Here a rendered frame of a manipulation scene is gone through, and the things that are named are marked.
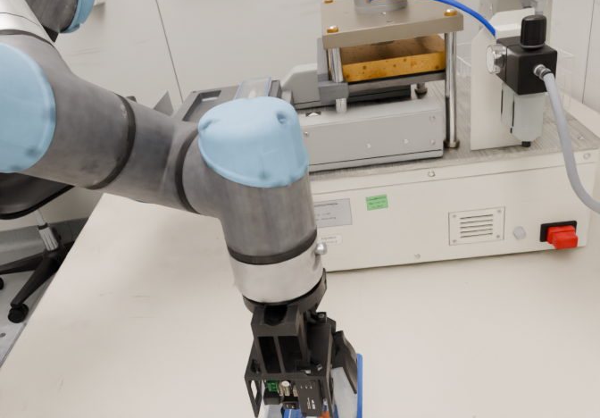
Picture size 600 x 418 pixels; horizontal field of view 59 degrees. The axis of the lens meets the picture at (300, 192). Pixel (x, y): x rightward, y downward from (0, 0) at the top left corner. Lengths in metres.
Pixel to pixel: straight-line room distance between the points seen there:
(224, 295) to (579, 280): 0.51
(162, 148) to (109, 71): 2.05
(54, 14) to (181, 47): 1.64
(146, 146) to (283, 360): 0.20
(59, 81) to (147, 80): 2.06
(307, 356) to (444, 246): 0.40
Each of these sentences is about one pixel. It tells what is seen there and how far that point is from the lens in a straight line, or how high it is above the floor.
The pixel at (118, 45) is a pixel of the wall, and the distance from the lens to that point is 2.42.
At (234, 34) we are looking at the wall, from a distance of 2.33.
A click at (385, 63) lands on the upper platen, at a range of 0.75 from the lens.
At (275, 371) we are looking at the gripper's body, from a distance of 0.46.
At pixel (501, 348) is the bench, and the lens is 0.71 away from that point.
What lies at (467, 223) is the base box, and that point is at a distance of 0.80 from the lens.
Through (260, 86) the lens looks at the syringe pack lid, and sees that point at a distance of 0.91.
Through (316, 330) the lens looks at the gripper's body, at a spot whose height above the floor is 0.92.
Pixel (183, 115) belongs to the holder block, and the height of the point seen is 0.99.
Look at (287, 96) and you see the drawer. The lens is 0.94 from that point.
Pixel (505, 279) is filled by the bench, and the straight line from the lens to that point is 0.82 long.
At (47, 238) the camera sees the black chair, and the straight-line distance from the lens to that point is 2.48.
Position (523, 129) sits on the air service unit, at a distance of 0.65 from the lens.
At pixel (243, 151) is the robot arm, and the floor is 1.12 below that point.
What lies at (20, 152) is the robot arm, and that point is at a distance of 0.36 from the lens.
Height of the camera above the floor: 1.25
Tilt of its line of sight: 28 degrees down
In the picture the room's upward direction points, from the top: 9 degrees counter-clockwise
